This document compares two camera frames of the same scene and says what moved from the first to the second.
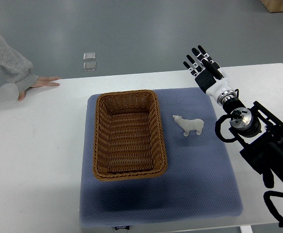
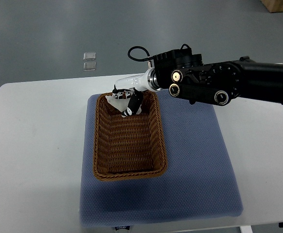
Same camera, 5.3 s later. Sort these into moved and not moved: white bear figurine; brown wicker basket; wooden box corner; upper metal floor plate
Moved: white bear figurine
Not moved: wooden box corner; brown wicker basket; upper metal floor plate
